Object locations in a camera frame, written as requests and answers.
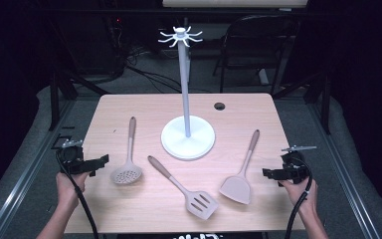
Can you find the white utensil hook stand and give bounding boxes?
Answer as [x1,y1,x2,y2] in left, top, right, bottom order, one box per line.
[157,25,217,161]

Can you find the black metal frame stand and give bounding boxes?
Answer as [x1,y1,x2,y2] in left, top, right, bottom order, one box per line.
[48,71,111,131]
[272,71,332,135]

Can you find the black floor cables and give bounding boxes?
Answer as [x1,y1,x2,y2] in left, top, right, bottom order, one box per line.
[124,46,213,95]

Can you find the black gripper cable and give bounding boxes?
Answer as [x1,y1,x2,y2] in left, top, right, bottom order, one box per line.
[284,155,313,239]
[55,150,99,239]

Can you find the dark equipment rack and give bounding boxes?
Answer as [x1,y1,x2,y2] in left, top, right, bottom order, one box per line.
[98,0,129,80]

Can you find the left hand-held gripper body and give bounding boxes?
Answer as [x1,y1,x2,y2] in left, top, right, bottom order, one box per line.
[55,138,92,175]

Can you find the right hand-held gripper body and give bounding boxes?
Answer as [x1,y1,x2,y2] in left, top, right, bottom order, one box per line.
[280,144,317,185]

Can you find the beige slotted spatula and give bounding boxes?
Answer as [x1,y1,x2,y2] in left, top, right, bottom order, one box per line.
[147,154,220,221]

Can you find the black folding chair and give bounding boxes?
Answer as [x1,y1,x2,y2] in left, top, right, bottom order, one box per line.
[212,14,301,97]

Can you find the beige skimmer spoon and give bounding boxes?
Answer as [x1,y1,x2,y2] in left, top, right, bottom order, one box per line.
[109,116,143,185]

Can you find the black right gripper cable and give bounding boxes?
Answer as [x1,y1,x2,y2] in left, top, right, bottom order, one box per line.
[284,155,313,239]

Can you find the person's left hand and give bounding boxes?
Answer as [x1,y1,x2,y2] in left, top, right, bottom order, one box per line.
[55,172,89,209]

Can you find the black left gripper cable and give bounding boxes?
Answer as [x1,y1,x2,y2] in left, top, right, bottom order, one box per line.
[55,150,99,239]

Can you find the person's right hand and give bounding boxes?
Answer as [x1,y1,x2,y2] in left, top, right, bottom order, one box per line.
[278,180,319,217]

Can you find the grey metal floor rail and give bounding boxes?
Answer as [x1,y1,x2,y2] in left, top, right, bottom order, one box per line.
[0,99,77,239]
[306,99,382,239]

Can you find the beige solid spatula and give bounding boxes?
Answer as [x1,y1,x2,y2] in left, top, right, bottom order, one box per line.
[219,128,261,205]

